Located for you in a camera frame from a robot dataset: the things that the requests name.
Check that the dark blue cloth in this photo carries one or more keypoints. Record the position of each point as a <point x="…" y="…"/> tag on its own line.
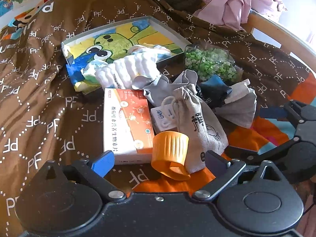
<point x="214" y="88"/>

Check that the grey cloth bag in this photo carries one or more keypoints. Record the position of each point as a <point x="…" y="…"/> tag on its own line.
<point x="242" y="108"/>

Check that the glass jar of green stars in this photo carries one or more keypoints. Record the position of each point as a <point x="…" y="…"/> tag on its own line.
<point x="212" y="64"/>

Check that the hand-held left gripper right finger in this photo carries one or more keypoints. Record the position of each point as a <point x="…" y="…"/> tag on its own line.
<point x="212" y="160"/>

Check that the white striped sock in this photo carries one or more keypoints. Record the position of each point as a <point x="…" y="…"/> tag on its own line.
<point x="148" y="50"/>
<point x="95" y="70"/>

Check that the orange and white box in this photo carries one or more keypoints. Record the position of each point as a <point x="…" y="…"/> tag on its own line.
<point x="128" y="123"/>

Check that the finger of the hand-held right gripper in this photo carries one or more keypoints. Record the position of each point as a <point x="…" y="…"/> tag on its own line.
<point x="246" y="151"/>
<point x="271" y="113"/>

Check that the grey tray with frog painting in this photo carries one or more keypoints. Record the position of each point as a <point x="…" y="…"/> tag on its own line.
<point x="116" y="38"/>

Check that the white ribbed cloth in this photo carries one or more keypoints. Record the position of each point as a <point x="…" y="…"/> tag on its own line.
<point x="128" y="69"/>

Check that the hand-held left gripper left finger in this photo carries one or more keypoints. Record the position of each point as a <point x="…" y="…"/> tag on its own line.
<point x="105" y="161"/>

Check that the orange plastic cup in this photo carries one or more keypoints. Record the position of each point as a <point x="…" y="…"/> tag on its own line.
<point x="167" y="150"/>

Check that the pink clothing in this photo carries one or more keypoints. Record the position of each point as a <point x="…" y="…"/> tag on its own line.
<point x="234" y="2"/>

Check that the plain grey cloth pouch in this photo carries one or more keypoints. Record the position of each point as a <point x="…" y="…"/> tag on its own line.
<point x="153" y="86"/>

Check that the small white box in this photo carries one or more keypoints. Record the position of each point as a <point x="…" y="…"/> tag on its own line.
<point x="163" y="121"/>

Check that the brown printed blanket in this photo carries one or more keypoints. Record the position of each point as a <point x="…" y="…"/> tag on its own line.
<point x="49" y="91"/>

